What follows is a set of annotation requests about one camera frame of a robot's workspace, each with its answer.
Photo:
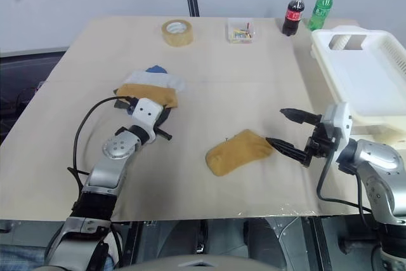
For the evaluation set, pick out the white plastic basket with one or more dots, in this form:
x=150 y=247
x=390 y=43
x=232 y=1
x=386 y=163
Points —
x=361 y=74

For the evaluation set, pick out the green soda bottle yellow cap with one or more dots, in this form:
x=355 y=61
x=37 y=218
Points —
x=319 y=9

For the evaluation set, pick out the cola bottle red cap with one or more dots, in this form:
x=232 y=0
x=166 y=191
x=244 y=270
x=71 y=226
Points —
x=293 y=14

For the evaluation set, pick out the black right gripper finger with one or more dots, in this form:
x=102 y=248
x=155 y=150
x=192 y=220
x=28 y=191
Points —
x=285 y=148
x=299 y=115

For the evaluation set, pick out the brown packing tape roll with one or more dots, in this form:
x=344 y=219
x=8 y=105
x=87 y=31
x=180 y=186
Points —
x=177 y=33

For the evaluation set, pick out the black equipment beside table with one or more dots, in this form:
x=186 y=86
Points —
x=28 y=74

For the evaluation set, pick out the white grey sock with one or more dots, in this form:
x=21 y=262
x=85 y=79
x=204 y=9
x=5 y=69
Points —
x=152 y=78

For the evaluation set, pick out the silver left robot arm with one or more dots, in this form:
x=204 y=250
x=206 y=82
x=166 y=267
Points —
x=114 y=150

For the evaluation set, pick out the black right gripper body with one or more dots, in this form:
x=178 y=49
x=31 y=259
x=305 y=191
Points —
x=318 y=144

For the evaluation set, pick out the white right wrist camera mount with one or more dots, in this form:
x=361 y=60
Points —
x=339 y=122

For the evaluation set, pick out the blue sock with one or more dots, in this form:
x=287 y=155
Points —
x=156 y=69

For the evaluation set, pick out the dark rounded shape under table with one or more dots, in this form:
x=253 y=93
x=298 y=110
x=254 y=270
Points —
x=276 y=236

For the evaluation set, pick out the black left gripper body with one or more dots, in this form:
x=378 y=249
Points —
x=165 y=116

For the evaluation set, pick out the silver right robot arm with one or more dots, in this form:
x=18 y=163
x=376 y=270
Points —
x=377 y=169

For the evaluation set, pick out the grey rounded robot torso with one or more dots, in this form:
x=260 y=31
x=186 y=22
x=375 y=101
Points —
x=219 y=263

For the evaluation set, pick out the clear box of coloured pieces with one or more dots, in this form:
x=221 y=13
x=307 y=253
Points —
x=242 y=31

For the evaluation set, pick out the mustard yellow sock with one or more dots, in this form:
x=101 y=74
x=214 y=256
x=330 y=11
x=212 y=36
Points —
x=236 y=156
x=149 y=91

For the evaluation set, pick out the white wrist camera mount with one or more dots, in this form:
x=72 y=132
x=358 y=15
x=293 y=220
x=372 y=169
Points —
x=339 y=122
x=146 y=113

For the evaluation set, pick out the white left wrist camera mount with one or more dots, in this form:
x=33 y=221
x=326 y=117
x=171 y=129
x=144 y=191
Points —
x=146 y=113

